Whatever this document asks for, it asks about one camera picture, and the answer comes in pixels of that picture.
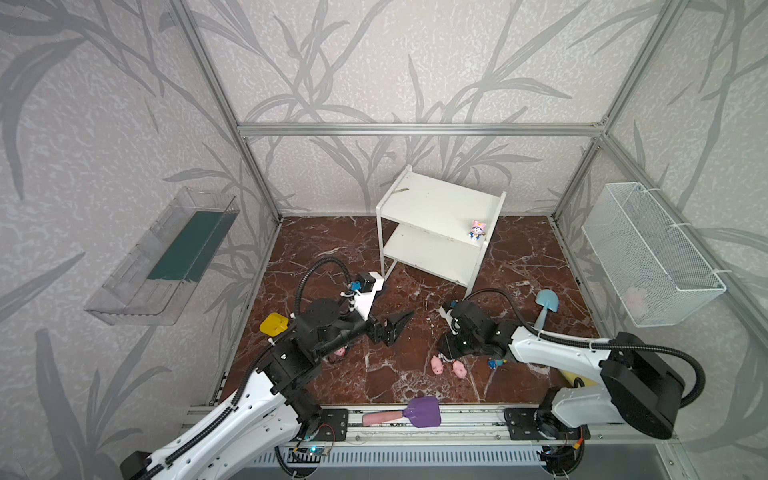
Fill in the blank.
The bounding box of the blue green Doraemon figure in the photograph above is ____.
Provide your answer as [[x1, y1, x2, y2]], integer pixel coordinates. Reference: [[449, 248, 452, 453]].
[[487, 359, 507, 370]]

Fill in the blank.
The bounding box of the clear plastic wall bin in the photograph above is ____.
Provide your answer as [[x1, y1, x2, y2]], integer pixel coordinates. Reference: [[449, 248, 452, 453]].
[[84, 187, 240, 326]]

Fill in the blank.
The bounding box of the yellow sponge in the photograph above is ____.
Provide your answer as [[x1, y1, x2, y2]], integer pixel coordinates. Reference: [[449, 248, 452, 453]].
[[560, 370, 596, 388]]

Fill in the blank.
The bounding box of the white wire mesh basket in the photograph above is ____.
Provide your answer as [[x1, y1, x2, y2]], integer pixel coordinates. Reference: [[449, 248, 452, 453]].
[[582, 182, 727, 328]]

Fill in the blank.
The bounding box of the pink hooded Doraemon figure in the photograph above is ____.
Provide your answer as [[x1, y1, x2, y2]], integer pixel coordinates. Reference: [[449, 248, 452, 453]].
[[469, 221, 487, 240]]

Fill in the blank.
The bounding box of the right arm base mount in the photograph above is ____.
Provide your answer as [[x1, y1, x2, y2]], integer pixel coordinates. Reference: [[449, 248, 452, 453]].
[[503, 407, 591, 443]]

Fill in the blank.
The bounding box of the green circuit board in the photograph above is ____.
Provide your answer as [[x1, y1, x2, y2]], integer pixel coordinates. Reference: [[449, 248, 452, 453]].
[[290, 445, 333, 463]]

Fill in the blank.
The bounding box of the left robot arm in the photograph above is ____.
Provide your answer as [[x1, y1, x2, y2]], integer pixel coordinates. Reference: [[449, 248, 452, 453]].
[[120, 256, 413, 479]]

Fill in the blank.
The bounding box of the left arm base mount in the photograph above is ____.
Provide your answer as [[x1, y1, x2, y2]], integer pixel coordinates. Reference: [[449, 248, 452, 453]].
[[295, 408, 350, 442]]

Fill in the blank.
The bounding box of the light blue toy shovel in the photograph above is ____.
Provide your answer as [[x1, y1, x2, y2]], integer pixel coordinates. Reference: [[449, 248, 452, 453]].
[[534, 289, 559, 330]]

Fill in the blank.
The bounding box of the purple toy spatula pink handle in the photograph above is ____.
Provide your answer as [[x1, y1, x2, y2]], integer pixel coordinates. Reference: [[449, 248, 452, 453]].
[[362, 396, 442, 428]]

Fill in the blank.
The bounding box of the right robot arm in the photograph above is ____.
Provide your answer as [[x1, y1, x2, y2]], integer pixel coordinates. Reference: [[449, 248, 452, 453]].
[[438, 296, 706, 440]]

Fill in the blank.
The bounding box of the pink pig toy lower right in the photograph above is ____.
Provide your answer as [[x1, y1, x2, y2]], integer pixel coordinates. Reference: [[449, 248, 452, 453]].
[[452, 360, 468, 379]]

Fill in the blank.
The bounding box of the yellow toy shovel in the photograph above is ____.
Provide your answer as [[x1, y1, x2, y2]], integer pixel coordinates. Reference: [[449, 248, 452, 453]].
[[259, 313, 290, 338]]

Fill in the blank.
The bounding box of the pink toy in basket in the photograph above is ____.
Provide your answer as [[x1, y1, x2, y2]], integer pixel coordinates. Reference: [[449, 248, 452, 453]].
[[624, 287, 650, 319]]

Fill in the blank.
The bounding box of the pink pig toy lower middle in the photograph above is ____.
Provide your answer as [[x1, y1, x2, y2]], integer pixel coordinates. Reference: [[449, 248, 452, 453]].
[[429, 356, 444, 375]]

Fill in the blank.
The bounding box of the white two-tier shelf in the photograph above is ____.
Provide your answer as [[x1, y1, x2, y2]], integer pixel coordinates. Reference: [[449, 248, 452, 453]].
[[375, 165, 506, 294]]

